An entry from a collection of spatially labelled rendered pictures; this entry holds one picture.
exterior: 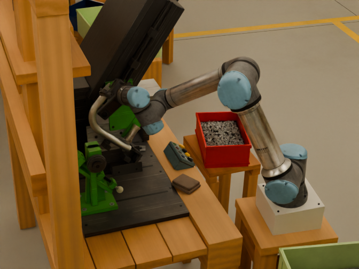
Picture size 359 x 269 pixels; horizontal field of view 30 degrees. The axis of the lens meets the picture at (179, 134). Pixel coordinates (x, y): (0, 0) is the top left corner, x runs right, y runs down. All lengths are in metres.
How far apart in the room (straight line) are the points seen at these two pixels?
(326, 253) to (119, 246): 0.75
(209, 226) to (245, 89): 0.62
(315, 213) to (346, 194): 1.76
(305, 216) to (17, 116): 1.16
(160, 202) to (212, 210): 0.21
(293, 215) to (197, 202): 0.38
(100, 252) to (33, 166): 0.45
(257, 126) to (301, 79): 3.44
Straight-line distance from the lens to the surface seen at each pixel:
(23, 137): 2.42
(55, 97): 1.98
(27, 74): 2.27
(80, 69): 2.29
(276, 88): 5.55
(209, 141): 3.11
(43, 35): 1.89
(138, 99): 2.42
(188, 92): 2.49
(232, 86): 2.24
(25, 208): 3.94
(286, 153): 2.52
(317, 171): 4.58
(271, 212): 2.63
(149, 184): 2.79
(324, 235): 2.70
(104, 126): 2.82
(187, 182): 2.75
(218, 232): 2.56
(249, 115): 2.30
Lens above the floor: 2.54
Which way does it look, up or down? 32 degrees down
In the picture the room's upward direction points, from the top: 2 degrees clockwise
